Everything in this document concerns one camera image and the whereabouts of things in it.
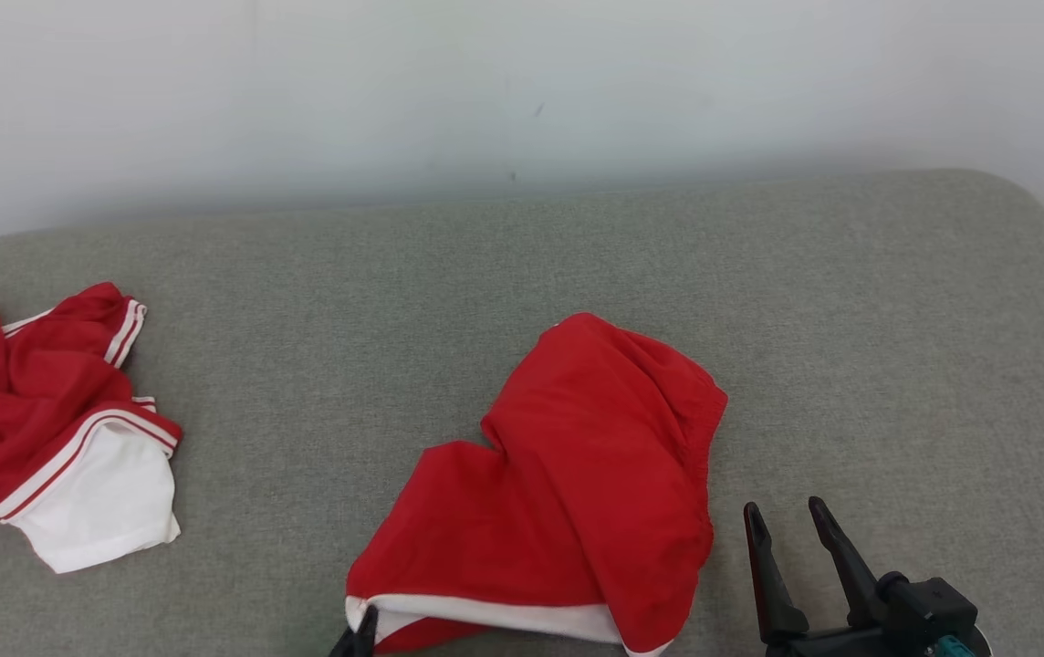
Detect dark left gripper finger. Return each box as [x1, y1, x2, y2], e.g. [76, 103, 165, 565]
[329, 606, 380, 657]

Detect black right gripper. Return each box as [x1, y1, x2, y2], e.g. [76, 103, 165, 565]
[742, 495, 940, 657]

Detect red shorts white stripe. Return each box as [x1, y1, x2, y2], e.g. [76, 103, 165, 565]
[345, 312, 729, 657]

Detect red t-shirt white sleeves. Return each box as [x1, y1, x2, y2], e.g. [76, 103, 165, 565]
[0, 282, 183, 575]

